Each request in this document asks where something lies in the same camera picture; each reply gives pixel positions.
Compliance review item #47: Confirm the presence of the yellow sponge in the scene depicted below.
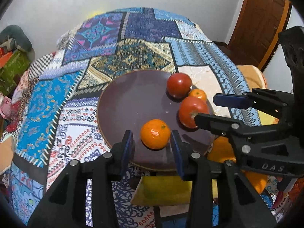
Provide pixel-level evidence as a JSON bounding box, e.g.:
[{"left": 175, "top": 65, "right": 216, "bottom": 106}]
[{"left": 130, "top": 174, "right": 219, "bottom": 206}]

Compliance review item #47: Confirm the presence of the green box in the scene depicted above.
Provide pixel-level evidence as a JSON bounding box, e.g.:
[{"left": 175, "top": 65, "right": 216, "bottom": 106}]
[{"left": 0, "top": 49, "right": 30, "bottom": 96}]

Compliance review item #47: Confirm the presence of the small mandarin orange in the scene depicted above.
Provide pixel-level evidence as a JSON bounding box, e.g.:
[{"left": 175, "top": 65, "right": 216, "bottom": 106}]
[{"left": 188, "top": 89, "right": 208, "bottom": 102}]

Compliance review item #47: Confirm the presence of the patchwork printed tablecloth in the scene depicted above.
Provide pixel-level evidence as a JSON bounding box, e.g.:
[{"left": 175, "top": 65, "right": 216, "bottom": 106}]
[{"left": 0, "top": 7, "right": 296, "bottom": 228}]

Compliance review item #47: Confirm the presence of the brown wooden door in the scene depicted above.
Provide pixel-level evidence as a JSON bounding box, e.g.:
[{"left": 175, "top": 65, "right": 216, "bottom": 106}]
[{"left": 227, "top": 0, "right": 292, "bottom": 71}]

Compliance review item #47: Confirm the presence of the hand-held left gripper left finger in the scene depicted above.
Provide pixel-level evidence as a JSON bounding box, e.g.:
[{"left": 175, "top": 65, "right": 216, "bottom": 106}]
[{"left": 28, "top": 130, "right": 134, "bottom": 228}]

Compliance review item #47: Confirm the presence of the large orange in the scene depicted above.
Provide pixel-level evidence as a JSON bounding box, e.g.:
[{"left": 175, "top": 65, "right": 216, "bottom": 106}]
[{"left": 207, "top": 136, "right": 269, "bottom": 194}]

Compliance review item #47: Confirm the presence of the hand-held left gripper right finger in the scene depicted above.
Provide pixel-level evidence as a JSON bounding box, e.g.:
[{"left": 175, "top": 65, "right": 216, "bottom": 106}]
[{"left": 170, "top": 130, "right": 279, "bottom": 228}]

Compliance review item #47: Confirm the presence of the cream embroidered cloth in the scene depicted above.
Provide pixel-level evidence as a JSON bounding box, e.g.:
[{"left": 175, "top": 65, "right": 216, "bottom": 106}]
[{"left": 178, "top": 65, "right": 236, "bottom": 117}]

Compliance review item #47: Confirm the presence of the cardboard box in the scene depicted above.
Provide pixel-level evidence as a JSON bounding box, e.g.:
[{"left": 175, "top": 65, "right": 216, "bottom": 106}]
[{"left": 0, "top": 135, "right": 16, "bottom": 175}]

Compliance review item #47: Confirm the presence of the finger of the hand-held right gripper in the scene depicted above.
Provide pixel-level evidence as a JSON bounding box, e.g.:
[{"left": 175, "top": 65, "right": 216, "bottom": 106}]
[
  {"left": 194, "top": 113, "right": 304, "bottom": 177},
  {"left": 213, "top": 88, "right": 295, "bottom": 124}
]

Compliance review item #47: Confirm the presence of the orange padded chair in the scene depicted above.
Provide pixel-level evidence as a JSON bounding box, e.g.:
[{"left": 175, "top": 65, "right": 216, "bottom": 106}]
[{"left": 237, "top": 65, "right": 268, "bottom": 93}]

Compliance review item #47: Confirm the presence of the purple round plate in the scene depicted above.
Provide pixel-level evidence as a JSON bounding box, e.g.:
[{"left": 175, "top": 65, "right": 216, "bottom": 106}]
[{"left": 97, "top": 70, "right": 215, "bottom": 172}]

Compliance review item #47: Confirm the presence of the pink object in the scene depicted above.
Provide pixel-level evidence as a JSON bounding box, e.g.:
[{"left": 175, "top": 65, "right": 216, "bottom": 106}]
[{"left": 0, "top": 94, "right": 13, "bottom": 120}]

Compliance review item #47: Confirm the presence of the red tomato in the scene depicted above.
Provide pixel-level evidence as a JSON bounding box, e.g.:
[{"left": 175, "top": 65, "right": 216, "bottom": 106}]
[
  {"left": 178, "top": 96, "right": 210, "bottom": 129},
  {"left": 166, "top": 73, "right": 192, "bottom": 99}
]

